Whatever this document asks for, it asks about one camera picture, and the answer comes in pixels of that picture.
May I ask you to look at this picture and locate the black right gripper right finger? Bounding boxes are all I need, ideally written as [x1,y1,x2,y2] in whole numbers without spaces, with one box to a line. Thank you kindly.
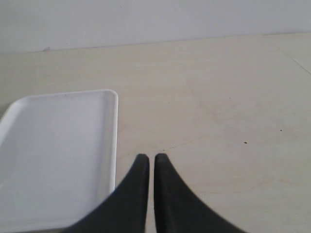
[155,153,244,233]

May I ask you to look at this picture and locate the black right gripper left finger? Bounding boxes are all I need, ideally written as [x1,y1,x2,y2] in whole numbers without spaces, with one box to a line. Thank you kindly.
[63,154,149,233]

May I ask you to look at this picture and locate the white rectangular plastic tray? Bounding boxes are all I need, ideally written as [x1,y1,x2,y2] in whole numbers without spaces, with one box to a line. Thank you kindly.
[0,89,118,233]

